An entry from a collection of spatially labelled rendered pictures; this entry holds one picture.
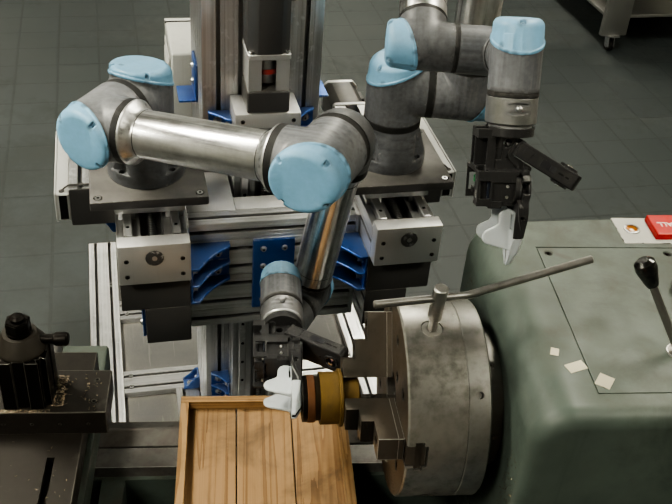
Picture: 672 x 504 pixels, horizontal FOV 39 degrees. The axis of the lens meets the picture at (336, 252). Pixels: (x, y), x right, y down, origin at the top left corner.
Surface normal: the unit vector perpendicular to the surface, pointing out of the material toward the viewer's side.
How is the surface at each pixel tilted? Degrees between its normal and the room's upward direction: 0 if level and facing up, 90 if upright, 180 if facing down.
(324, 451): 0
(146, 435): 26
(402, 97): 88
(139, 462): 0
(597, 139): 0
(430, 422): 58
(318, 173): 90
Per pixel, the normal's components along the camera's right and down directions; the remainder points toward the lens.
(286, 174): -0.26, 0.55
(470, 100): 0.03, 0.58
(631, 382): 0.07, -0.80
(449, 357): 0.10, -0.49
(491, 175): 0.11, 0.29
